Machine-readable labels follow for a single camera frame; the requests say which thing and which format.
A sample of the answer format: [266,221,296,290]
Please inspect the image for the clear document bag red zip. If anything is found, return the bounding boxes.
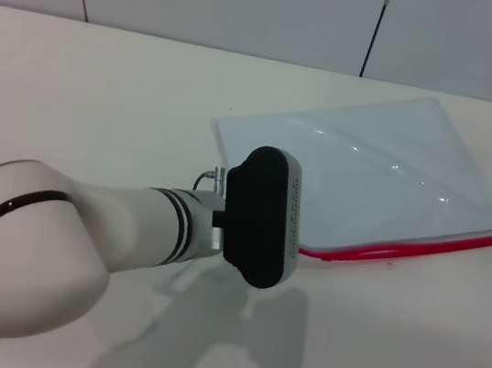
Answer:
[192,64,492,289]

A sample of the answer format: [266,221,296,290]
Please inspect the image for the grey cable with metal plug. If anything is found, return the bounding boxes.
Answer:
[192,163,230,197]

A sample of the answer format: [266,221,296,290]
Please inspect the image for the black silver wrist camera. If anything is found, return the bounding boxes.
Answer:
[210,139,314,295]

